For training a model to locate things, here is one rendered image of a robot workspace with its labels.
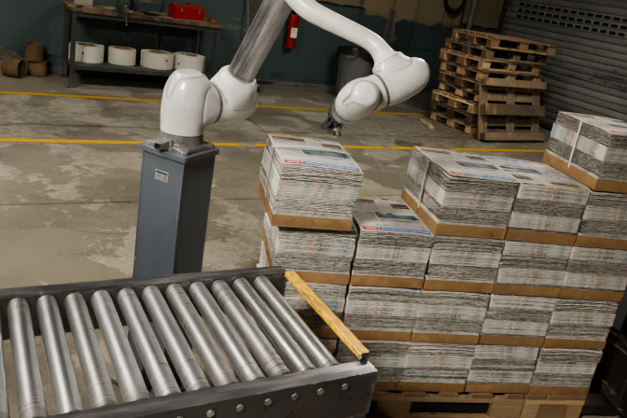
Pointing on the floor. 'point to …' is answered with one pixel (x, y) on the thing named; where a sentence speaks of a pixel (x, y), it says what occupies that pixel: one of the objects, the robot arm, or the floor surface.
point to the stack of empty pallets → (489, 46)
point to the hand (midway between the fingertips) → (327, 125)
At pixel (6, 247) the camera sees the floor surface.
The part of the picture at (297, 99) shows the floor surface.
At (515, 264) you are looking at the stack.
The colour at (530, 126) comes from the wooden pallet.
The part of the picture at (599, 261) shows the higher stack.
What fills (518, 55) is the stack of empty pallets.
